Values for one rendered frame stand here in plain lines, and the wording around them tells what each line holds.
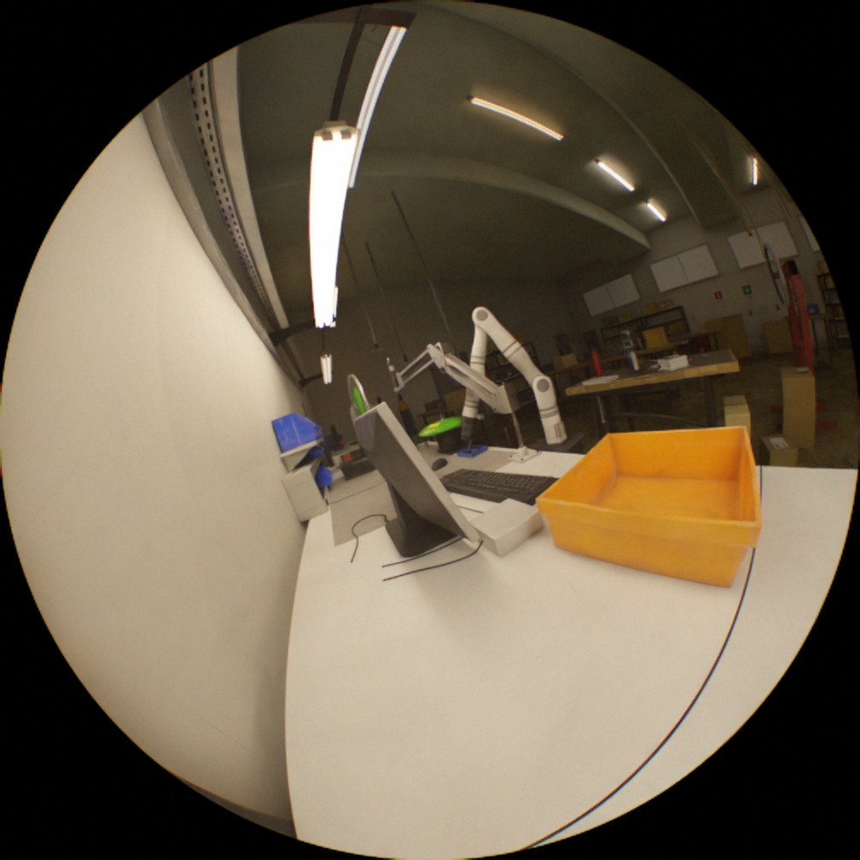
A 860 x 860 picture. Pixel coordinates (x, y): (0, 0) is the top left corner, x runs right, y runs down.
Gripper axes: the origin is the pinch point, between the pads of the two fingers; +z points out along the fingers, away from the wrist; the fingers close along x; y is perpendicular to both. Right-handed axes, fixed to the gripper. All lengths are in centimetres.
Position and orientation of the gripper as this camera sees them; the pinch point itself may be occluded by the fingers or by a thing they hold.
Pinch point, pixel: (468, 451)
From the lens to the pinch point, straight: 132.7
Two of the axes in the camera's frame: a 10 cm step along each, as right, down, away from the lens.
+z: -1.4, 9.6, 2.3
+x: -2.2, 1.9, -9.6
